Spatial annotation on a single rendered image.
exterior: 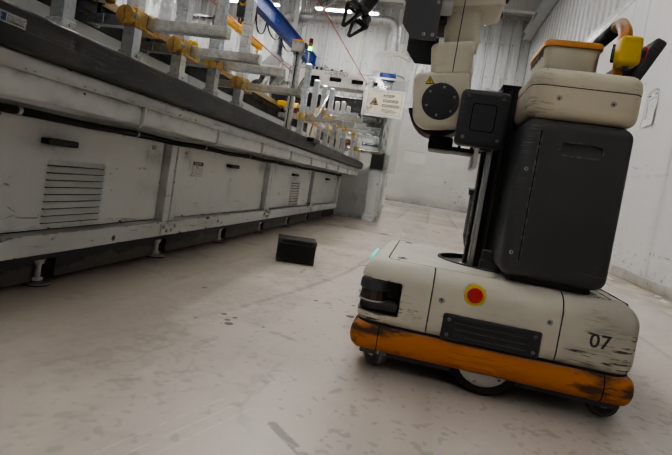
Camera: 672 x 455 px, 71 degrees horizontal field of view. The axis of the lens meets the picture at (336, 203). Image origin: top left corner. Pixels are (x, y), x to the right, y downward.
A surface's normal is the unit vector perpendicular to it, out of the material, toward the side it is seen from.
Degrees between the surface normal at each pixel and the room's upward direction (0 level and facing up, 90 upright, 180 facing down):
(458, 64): 90
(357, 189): 90
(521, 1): 90
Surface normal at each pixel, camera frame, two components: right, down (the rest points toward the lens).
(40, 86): 0.97, 0.17
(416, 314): -0.19, 0.02
